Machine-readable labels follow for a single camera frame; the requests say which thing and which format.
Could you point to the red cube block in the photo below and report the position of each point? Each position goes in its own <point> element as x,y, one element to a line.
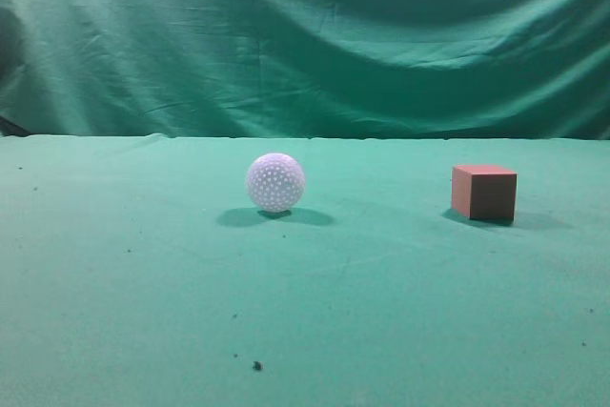
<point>484,192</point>

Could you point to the white dimpled ball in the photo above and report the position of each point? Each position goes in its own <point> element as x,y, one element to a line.
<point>275,182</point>

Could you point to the green table cloth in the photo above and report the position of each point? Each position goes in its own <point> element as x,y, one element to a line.
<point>136,271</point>

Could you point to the green backdrop cloth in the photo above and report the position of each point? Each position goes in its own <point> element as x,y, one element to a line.
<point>306,68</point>

